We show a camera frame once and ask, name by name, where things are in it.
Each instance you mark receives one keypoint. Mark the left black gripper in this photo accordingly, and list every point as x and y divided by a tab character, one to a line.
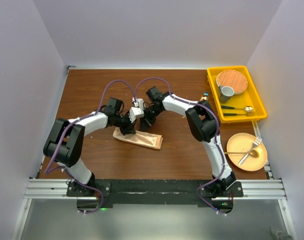
130	128

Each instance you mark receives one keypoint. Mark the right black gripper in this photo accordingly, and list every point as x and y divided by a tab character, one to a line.
146	123

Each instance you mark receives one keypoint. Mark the peach satin napkin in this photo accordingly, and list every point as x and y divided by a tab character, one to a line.
143	139

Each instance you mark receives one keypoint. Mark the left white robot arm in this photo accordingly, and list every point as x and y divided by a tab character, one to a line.
65	141

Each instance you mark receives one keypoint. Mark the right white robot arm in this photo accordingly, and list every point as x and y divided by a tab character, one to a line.
204	127

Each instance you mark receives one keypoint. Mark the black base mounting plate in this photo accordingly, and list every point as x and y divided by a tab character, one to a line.
111	192

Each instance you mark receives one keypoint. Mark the grey white cup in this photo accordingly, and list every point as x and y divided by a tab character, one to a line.
226	92

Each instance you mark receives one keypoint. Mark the yellow plastic tray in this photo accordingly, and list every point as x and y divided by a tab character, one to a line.
250	97

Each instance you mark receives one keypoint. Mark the woven orange round plate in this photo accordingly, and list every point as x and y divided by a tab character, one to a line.
234	79

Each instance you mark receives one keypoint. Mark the beige round plate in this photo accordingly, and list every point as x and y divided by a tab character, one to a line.
237	147

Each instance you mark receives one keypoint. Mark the gold black spoon in tray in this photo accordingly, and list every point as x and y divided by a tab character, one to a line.
247	109

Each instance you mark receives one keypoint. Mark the silver fork on plate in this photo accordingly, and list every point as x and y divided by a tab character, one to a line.
255	144

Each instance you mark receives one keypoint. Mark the gold spoon on plate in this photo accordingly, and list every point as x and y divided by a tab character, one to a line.
252	153

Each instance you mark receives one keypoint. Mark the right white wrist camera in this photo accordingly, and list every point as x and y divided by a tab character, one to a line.
139	102

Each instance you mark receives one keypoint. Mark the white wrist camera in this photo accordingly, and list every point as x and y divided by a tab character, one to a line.
139	102
135	113

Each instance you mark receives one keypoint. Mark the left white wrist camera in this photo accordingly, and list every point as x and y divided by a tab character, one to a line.
135	113

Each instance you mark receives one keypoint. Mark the black handled utensil in tray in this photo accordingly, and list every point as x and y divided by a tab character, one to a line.
236	114

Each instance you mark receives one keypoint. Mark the aluminium rail frame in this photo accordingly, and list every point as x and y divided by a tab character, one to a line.
260	214

